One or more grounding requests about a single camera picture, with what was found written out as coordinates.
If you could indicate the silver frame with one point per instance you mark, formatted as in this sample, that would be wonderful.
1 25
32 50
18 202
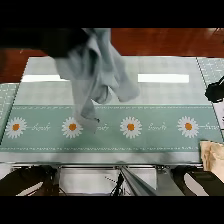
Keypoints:
140 186

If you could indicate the pale blue shirt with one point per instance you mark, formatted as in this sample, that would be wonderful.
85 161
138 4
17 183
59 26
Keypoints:
93 70

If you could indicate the beige garment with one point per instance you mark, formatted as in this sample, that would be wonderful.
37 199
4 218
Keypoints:
213 160

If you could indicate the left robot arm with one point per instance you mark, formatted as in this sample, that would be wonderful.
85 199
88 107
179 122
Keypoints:
28 180

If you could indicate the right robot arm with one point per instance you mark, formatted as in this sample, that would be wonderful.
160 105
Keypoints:
190 181

